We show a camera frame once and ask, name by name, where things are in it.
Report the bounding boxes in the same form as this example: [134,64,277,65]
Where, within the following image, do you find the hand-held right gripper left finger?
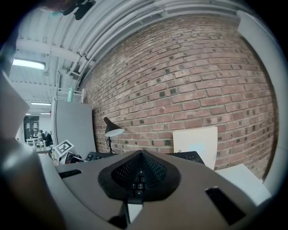
[55,150,142,230]

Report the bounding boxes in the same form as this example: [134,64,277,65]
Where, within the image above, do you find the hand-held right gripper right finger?
[132,150,266,230]

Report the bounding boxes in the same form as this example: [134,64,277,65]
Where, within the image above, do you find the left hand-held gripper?
[54,139,89,166]

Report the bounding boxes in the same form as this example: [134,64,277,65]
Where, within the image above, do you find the grey metal cabinet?
[51,99,98,158]

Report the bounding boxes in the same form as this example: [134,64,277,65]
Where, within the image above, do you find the black desk lamp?
[103,116,125,155]

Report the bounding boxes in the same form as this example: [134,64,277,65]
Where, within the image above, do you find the white table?
[127,163,272,223]

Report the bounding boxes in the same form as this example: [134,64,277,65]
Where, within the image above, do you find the white shelf rack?
[57,88,85,103]

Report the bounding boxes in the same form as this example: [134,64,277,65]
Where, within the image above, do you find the white ceiling pipe bundle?
[76,0,239,70]

